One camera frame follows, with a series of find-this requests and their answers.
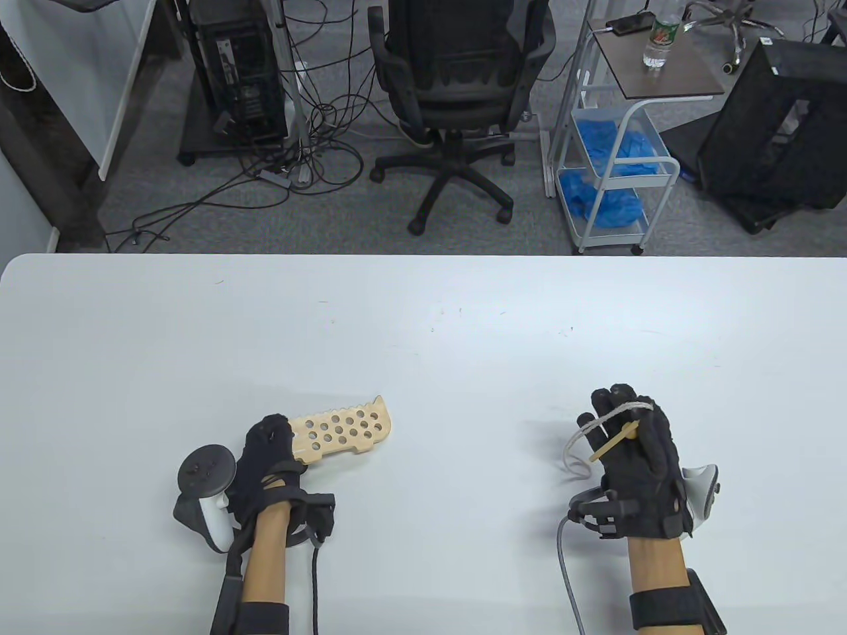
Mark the person's left hand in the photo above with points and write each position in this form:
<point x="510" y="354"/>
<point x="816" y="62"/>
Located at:
<point x="265" y="463"/>

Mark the person's right hand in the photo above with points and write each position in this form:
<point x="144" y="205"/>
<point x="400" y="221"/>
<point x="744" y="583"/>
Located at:
<point x="638" y="476"/>

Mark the wooden crocodile lacing toy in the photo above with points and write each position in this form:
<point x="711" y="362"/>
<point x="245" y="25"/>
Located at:
<point x="344" y="430"/>

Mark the person's right forearm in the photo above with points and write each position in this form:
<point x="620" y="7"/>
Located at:
<point x="655" y="565"/>

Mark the black left forearm box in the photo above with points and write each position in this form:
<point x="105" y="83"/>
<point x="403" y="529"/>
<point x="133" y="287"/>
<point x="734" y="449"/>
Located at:
<point x="225" y="605"/>

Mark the person's left forearm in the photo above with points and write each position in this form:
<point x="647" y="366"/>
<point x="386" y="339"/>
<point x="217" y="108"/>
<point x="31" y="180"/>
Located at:
<point x="265" y="555"/>

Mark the black right forearm box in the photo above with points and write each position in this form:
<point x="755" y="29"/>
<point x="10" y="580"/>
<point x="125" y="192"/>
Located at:
<point x="705" y="605"/>

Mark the grey white left hand controller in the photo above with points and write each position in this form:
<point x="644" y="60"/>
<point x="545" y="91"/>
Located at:
<point x="208" y="473"/>

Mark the grey white hand controller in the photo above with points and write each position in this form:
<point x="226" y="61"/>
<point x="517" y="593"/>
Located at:
<point x="208" y="473"/>
<point x="701" y="493"/>

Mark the grey white right hand controller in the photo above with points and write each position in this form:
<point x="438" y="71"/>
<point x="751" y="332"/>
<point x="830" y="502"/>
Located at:
<point x="701" y="493"/>

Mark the blue gloves pile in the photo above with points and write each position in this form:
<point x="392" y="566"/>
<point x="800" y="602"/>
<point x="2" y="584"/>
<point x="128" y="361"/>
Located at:
<point x="628" y="149"/>
<point x="602" y="198"/>

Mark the grey power strip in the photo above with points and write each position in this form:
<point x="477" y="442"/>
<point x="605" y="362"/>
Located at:
<point x="272" y="177"/>

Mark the black flat stand base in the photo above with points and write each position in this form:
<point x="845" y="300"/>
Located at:
<point x="761" y="215"/>

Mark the white rolling cart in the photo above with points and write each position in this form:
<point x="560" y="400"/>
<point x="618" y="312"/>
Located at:
<point x="671" y="165"/>

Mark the black wheeled platform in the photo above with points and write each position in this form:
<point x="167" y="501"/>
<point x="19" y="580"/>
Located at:
<point x="198" y="142"/>

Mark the black mesh box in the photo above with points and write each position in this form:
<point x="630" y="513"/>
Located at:
<point x="748" y="132"/>

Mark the silver metal pole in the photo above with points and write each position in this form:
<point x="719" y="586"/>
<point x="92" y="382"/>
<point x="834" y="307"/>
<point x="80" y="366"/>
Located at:
<point x="296" y="99"/>

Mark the black computer tower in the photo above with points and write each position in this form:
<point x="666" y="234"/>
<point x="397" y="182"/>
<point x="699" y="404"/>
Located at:
<point x="241" y="66"/>

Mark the brown side table top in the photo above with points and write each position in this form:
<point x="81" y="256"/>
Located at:
<point x="675" y="79"/>

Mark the black office chair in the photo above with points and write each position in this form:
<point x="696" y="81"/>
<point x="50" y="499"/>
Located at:
<point x="456" y="86"/>

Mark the clear plastic water bottle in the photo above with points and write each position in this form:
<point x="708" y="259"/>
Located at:
<point x="658" y="40"/>

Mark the white board panel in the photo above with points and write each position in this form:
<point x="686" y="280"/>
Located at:
<point x="79" y="66"/>

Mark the chrome chair base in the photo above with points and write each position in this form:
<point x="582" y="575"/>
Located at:
<point x="733" y="36"/>

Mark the black phone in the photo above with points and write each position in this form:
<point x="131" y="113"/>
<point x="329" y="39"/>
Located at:
<point x="632" y="24"/>

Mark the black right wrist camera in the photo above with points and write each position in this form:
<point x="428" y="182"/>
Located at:
<point x="605" y="512"/>

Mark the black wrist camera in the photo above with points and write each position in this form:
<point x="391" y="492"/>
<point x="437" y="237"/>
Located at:
<point x="317" y="512"/>
<point x="605" y="512"/>

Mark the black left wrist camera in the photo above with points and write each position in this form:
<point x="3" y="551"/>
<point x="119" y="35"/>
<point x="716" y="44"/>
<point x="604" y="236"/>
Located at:
<point x="317" y="512"/>

